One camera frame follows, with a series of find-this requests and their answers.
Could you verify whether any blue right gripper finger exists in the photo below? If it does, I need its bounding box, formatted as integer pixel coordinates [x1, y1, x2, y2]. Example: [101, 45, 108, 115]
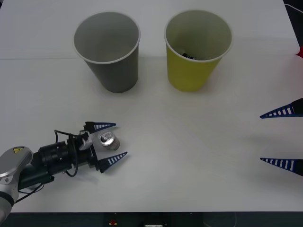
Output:
[259, 157, 303, 177]
[259, 97, 303, 119]

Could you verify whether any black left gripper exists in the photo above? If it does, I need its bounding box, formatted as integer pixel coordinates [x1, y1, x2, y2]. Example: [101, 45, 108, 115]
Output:
[67, 121, 128, 174]

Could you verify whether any silver drink can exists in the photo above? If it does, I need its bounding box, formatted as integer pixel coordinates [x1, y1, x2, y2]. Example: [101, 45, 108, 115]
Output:
[97, 130, 122, 151]

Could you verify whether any grey plastic bin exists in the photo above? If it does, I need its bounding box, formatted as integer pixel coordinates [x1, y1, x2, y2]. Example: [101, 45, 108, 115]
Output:
[72, 11, 141, 94]

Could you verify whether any yellow-green plastic bin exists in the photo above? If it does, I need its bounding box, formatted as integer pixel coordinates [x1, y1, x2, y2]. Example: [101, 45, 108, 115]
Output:
[163, 9, 234, 93]

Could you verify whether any black can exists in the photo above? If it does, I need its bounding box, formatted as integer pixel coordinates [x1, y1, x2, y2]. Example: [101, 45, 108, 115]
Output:
[181, 52, 198, 61]

